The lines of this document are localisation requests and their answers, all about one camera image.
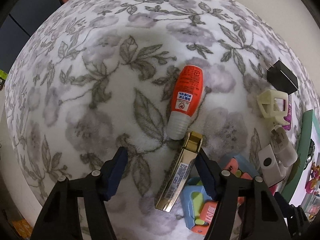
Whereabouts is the white charger adapter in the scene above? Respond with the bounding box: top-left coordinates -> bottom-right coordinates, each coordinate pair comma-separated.
271,126 -> 298,167

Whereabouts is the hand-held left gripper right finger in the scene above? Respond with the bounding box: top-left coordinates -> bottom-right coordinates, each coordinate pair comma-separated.
194,148 -> 292,240

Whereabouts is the purple tube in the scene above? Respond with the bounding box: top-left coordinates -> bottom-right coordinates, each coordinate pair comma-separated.
284,94 -> 293,131

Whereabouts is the teal-edged box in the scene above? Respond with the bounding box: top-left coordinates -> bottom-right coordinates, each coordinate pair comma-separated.
280,110 -> 320,213

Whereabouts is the white device with black dot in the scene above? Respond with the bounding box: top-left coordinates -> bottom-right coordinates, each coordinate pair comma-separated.
258,145 -> 287,187

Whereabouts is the colourful toy figure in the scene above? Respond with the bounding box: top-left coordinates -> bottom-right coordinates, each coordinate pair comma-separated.
305,162 -> 320,195

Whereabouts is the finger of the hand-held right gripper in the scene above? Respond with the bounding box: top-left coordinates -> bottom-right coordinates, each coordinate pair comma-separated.
274,192 -> 309,240

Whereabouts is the dark blue cabinet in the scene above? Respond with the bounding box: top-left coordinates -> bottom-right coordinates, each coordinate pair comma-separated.
0,0 -> 63,65

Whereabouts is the blue toy with pink buttons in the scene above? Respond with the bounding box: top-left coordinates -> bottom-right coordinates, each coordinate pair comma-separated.
180,155 -> 260,235

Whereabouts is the orange plastic bottle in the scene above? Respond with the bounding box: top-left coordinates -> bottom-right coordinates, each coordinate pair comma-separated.
166,65 -> 206,140

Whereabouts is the floral printed blanket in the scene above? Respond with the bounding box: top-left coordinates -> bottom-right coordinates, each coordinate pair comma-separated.
4,0 -> 313,240

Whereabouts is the long gold box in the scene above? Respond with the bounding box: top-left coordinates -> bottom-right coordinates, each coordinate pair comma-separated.
154,131 -> 203,212

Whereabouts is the cream plastic holder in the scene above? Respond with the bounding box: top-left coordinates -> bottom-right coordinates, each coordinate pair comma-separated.
256,89 -> 292,125

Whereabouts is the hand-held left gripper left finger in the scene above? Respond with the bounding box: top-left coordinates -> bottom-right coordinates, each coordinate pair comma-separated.
30,146 -> 129,240

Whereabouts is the black charger plug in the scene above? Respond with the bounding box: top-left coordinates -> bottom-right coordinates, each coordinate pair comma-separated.
266,60 -> 299,95

